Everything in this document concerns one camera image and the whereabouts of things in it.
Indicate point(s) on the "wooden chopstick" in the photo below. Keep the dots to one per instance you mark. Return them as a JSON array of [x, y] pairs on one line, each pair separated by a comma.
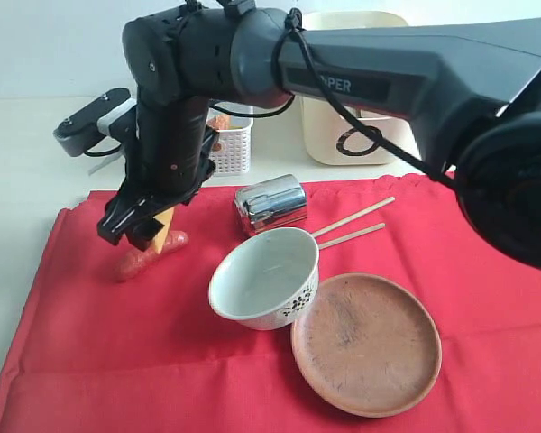
[[351, 236], [352, 217]]

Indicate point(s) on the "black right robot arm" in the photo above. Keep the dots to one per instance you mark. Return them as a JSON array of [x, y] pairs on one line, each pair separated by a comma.
[[461, 103]]

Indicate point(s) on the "red sausage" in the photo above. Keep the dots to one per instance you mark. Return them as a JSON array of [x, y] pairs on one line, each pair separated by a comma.
[[136, 262]]

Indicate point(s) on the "red table cloth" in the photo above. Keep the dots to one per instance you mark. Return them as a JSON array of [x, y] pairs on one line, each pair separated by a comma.
[[92, 354]]

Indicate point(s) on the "white floral ceramic bowl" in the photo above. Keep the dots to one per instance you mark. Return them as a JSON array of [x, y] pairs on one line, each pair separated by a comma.
[[266, 282]]

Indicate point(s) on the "lower wooden chopstick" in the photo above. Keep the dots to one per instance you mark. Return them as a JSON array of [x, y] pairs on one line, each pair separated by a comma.
[[351, 236]]

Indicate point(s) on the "white perforated plastic basket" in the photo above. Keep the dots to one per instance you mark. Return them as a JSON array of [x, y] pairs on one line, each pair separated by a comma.
[[234, 158]]

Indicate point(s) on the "upper wooden chopstick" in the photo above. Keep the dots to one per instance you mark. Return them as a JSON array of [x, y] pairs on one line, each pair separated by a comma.
[[352, 217]]

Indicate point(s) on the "brown clay plate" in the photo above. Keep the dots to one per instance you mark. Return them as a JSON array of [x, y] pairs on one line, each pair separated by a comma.
[[367, 346]]

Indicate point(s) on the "shiny metal cup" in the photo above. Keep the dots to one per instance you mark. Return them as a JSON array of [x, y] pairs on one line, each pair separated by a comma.
[[270, 204]]

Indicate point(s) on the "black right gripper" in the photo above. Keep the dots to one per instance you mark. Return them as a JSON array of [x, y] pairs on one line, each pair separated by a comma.
[[162, 163]]

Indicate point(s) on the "yellow cheese wedge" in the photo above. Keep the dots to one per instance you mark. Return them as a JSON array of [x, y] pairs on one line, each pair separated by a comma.
[[165, 218]]

